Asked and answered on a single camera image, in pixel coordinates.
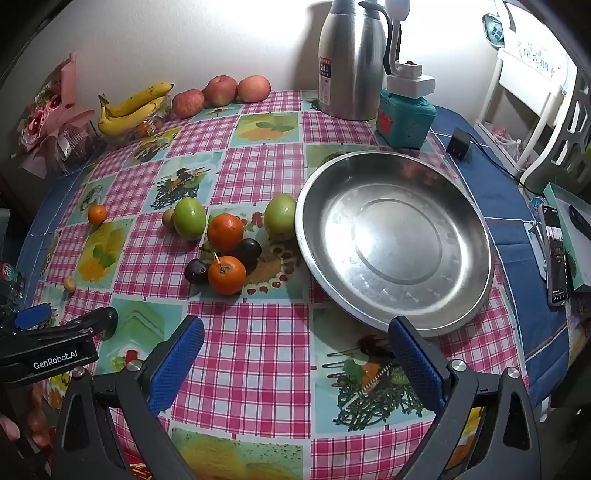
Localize white gooseneck lamp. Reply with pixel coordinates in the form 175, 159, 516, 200
385, 0, 413, 75

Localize person's left hand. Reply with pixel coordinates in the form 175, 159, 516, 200
0, 384, 53, 448

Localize dark grapes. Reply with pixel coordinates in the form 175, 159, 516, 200
185, 258, 208, 284

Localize large orange with stem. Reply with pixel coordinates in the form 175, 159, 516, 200
208, 252, 247, 296

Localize stainless steel basin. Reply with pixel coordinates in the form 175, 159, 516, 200
294, 150, 495, 339

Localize pink wrapped flower bouquet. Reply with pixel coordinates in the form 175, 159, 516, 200
17, 52, 100, 178

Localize red apple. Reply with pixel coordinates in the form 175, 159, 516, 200
237, 75, 271, 103
202, 75, 238, 106
172, 89, 205, 118

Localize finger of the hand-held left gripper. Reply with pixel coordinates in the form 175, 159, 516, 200
0, 304, 52, 330
55, 306, 119, 342

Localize black cable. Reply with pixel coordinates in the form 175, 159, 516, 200
467, 136, 548, 197

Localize large green fruit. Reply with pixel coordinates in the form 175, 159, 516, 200
173, 198, 206, 240

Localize teal carton box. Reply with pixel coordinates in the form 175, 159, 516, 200
542, 182, 591, 292

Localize teal box with red label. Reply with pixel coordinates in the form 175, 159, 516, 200
376, 89, 437, 148

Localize dark purple plum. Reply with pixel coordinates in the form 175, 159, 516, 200
235, 237, 262, 273

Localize pink checkered fruit-print tablecloth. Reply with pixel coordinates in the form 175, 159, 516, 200
34, 89, 527, 480

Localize clear plastic fruit container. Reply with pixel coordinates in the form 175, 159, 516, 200
105, 104, 169, 145

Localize smartphone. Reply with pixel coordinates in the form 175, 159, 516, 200
538, 203, 568, 308

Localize stainless steel thermos jug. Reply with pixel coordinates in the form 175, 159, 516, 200
318, 0, 403, 121

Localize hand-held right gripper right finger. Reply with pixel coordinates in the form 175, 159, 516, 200
389, 316, 541, 480

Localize black charger plug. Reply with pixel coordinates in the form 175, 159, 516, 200
445, 128, 472, 162

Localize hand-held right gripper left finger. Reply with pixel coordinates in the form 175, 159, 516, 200
53, 316, 205, 480

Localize white chair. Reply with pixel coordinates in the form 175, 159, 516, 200
475, 0, 591, 195

